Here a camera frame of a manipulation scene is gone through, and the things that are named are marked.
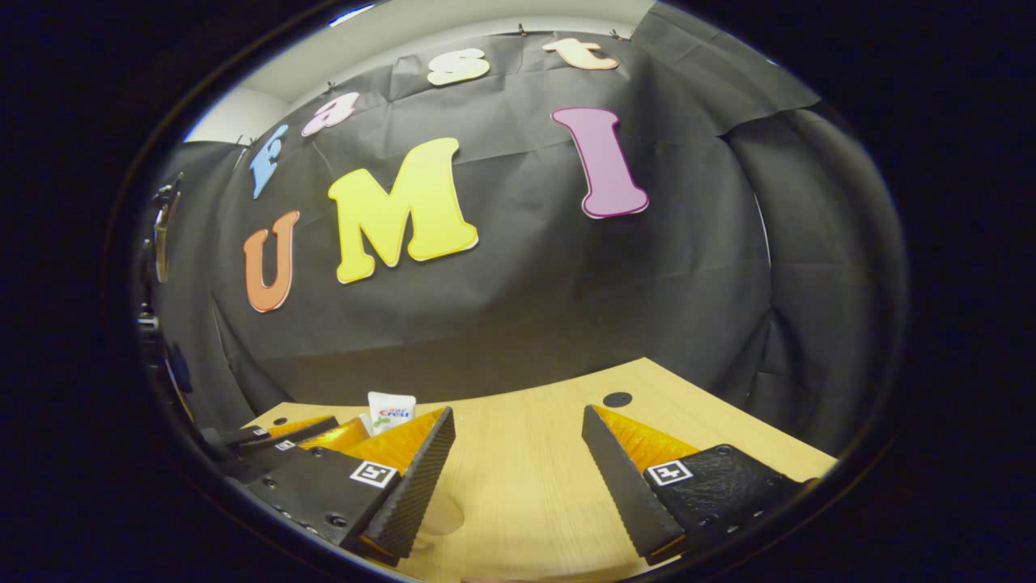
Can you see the light wooden desktop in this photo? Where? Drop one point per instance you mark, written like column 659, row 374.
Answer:
column 526, row 470

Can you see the white toothpaste tube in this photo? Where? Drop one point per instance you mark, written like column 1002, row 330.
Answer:
column 392, row 409

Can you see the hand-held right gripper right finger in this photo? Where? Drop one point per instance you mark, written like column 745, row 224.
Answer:
column 627, row 494

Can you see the black backdrop cloth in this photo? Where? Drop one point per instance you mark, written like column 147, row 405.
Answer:
column 566, row 283

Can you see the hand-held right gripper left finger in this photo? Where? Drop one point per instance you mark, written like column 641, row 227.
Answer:
column 417, row 494

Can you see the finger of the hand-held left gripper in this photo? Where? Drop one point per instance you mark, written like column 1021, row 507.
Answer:
column 267, row 434
column 340, row 436

